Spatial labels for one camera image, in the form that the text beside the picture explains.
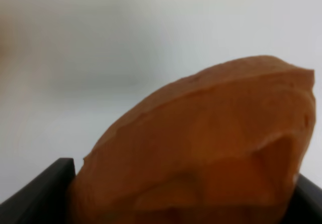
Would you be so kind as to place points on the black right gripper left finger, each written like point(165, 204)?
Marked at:
point(43, 200)

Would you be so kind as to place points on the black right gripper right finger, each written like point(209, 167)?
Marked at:
point(305, 204)

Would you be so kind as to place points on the orange waffle slice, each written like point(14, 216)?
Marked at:
point(224, 145)

